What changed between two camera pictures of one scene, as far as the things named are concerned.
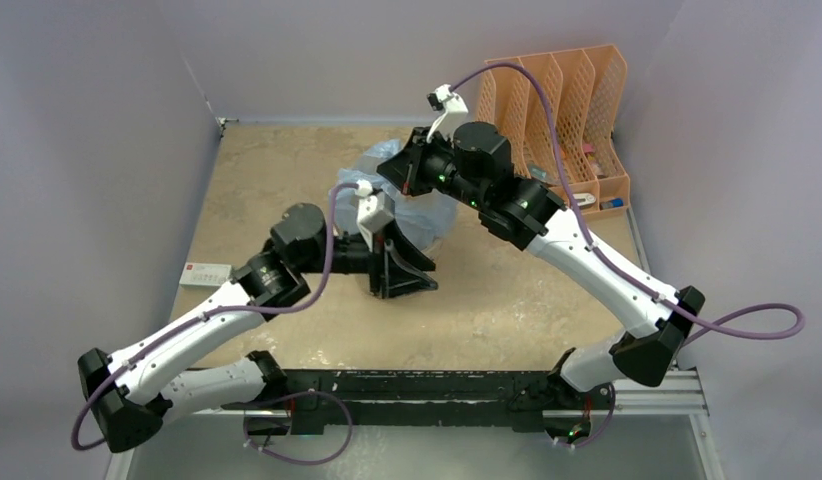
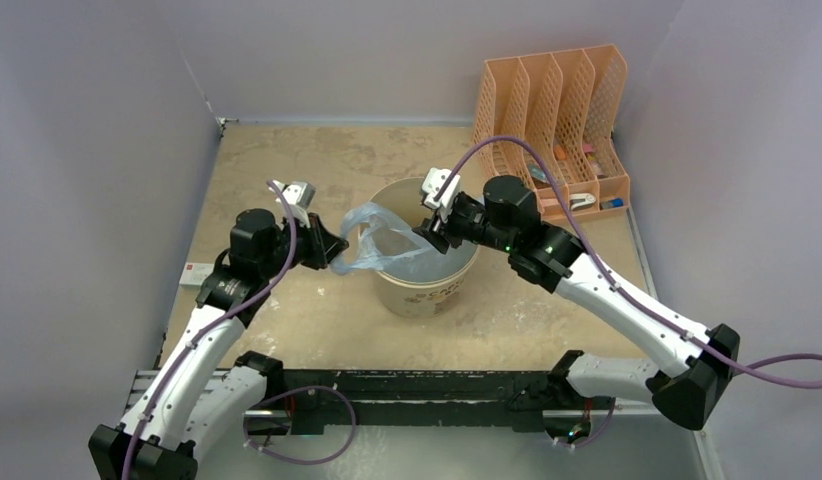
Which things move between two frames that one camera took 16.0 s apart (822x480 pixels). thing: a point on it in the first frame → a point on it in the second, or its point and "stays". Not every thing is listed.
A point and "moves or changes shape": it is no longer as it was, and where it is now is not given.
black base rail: [518, 398] stays
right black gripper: [406, 175] → [439, 241]
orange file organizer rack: [583, 88] stays
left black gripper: [407, 252] → [323, 246]
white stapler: [588, 200] stays
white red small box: [204, 274] stays
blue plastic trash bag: [425, 217] moves or changes shape
